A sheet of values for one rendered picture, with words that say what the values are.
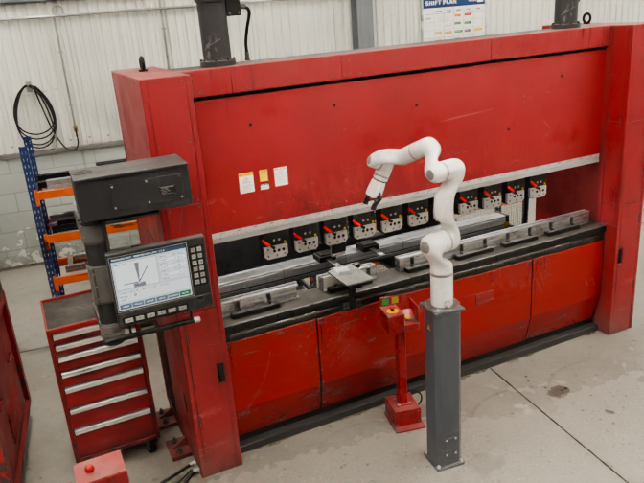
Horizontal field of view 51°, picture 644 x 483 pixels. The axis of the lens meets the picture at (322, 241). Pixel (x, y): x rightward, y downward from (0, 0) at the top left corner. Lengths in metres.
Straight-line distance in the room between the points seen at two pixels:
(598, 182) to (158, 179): 3.42
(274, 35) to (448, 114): 4.12
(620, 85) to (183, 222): 3.16
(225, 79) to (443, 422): 2.23
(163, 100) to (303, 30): 5.01
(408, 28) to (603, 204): 4.21
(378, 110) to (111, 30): 4.37
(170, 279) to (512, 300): 2.66
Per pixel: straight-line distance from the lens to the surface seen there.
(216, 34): 3.74
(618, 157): 5.23
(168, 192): 3.10
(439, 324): 3.63
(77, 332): 4.00
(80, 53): 7.87
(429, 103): 4.29
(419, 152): 3.46
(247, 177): 3.80
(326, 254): 4.38
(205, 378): 3.89
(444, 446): 4.04
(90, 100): 7.91
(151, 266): 3.16
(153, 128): 3.41
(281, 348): 4.10
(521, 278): 4.97
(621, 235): 5.40
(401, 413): 4.40
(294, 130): 3.86
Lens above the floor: 2.57
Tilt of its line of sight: 19 degrees down
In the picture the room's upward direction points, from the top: 4 degrees counter-clockwise
